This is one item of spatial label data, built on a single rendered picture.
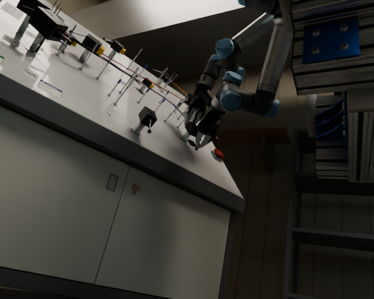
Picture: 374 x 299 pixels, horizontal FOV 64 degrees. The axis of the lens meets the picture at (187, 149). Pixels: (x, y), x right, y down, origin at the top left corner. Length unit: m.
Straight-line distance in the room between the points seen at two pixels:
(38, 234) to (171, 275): 0.49
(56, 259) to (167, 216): 0.41
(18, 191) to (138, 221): 0.39
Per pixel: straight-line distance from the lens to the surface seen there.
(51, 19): 1.15
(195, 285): 1.27
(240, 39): 1.36
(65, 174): 0.99
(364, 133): 0.72
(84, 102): 1.10
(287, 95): 3.43
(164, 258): 1.16
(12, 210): 0.95
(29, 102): 0.97
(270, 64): 1.17
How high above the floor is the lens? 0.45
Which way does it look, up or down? 24 degrees up
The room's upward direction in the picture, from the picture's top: 13 degrees clockwise
